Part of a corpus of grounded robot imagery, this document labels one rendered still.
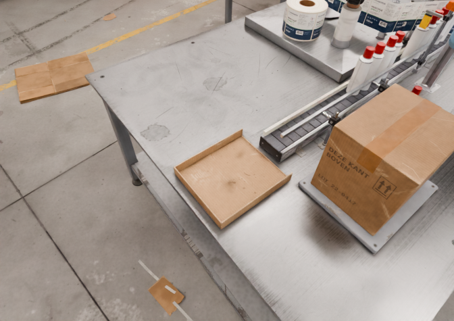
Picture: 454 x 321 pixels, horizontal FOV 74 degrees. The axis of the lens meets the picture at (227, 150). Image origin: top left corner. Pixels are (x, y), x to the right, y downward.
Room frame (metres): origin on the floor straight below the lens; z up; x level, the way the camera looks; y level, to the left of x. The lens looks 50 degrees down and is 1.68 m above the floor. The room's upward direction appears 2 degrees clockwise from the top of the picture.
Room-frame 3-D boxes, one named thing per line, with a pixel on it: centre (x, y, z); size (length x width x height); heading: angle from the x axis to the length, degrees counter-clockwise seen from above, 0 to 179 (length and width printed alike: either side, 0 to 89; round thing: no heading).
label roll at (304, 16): (1.52, -0.36, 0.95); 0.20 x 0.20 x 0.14
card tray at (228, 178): (0.60, -0.02, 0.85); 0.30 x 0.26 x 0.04; 130
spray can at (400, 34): (1.15, -0.67, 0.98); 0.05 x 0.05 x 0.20
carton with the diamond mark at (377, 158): (0.58, -0.47, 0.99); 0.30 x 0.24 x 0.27; 131
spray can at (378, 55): (1.06, -0.56, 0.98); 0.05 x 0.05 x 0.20
